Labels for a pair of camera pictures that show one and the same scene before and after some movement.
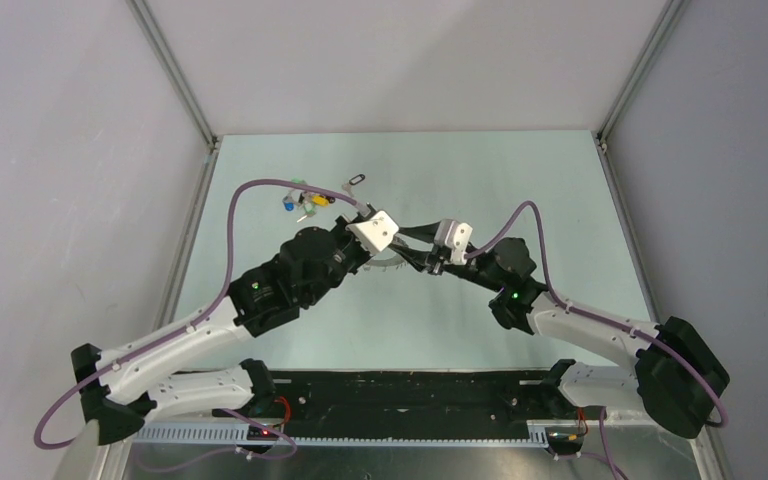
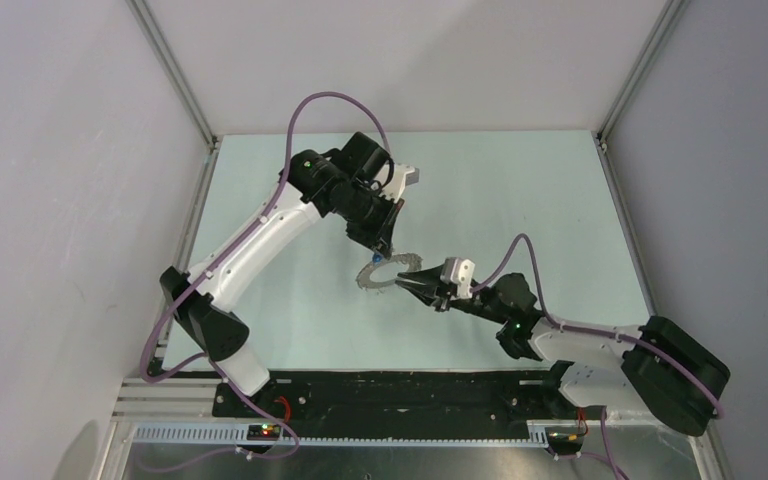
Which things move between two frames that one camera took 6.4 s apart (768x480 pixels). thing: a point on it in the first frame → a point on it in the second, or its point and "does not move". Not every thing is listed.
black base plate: (410, 403) does not move
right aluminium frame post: (661, 27) does not move
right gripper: (435, 262) → (427, 291)
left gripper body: (349, 254) → (365, 212)
